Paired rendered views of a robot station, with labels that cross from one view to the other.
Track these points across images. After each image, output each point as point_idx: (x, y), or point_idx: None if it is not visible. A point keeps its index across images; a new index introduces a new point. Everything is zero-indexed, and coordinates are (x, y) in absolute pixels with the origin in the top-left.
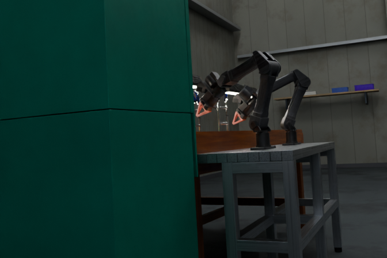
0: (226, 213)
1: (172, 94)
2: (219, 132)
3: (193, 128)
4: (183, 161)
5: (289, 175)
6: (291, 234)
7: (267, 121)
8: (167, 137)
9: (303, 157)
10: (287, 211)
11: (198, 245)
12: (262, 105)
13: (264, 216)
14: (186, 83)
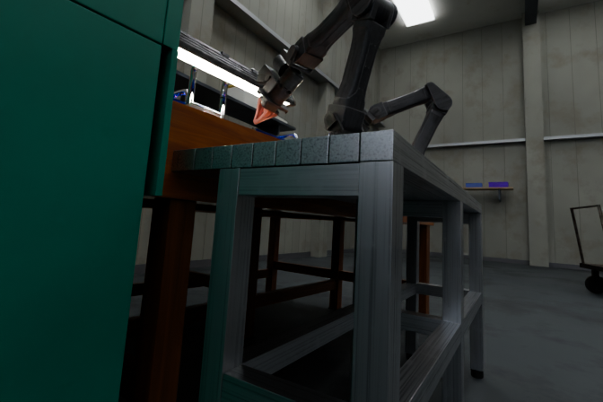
0: (211, 295)
1: None
2: (273, 138)
3: (168, 83)
4: (96, 141)
5: (378, 205)
6: (365, 398)
7: (361, 118)
8: (18, 48)
9: (431, 207)
10: (358, 318)
11: (160, 361)
12: (353, 82)
13: (347, 307)
14: None
